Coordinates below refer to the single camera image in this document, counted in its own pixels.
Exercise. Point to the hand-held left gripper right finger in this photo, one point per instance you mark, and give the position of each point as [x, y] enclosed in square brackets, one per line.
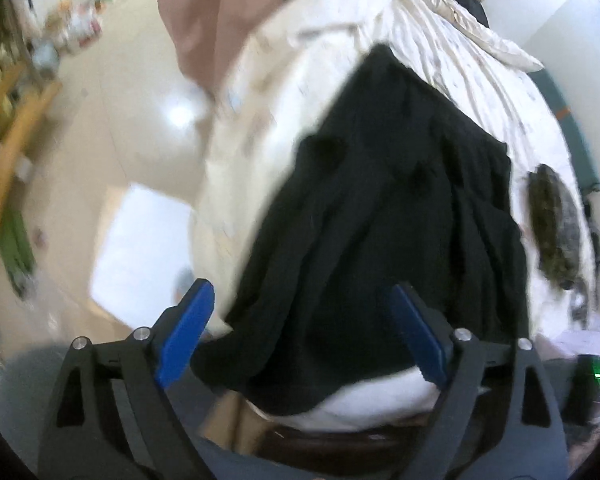
[420, 335]

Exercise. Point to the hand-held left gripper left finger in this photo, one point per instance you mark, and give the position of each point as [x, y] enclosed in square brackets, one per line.
[187, 330]

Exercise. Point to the black pants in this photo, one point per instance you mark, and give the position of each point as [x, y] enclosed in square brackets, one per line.
[380, 210]

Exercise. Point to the white flat box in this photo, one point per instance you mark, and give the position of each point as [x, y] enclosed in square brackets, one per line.
[140, 250]

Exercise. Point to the beige and brown bed base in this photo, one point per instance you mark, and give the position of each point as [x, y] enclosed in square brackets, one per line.
[330, 440]

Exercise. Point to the camouflage cloth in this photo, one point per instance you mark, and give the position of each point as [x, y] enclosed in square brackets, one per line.
[555, 225]

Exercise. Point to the person's grey trousers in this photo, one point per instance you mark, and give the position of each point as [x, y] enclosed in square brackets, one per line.
[25, 385]

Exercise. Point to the green plastic item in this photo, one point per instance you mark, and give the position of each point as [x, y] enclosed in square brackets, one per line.
[17, 250]

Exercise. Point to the white printed blanket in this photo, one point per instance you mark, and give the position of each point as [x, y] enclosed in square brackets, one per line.
[280, 110]

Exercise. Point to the wooden rack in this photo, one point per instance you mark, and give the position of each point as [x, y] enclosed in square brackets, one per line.
[10, 150]

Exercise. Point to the pink hanging cloth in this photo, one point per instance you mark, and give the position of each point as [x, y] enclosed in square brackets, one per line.
[200, 25]

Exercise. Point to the beige quilted pillow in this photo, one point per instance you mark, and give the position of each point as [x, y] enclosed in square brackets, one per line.
[480, 30]

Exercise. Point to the dark cloth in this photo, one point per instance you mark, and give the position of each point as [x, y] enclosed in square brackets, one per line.
[467, 5]

